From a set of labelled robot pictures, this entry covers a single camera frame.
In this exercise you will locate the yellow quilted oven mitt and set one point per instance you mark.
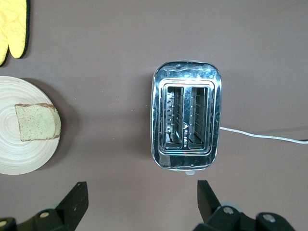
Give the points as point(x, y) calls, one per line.
point(15, 29)

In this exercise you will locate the brown toast slice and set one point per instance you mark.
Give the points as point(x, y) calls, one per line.
point(36, 122)

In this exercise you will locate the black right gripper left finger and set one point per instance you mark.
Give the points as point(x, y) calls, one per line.
point(72, 209)

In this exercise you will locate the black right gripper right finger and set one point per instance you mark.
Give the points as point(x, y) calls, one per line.
point(209, 207)

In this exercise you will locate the chrome two-slot toaster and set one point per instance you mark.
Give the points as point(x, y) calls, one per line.
point(185, 72)

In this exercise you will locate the round wooden plate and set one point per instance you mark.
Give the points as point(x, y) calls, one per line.
point(24, 156)

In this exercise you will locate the brown table cover sheet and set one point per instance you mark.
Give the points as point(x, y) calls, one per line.
point(108, 36)

